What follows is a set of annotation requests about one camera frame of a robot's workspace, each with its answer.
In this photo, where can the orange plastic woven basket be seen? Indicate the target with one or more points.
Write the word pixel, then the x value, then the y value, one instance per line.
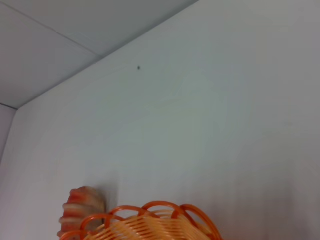
pixel 155 227

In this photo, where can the orange white striped bread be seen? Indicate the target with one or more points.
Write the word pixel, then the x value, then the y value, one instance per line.
pixel 77 200

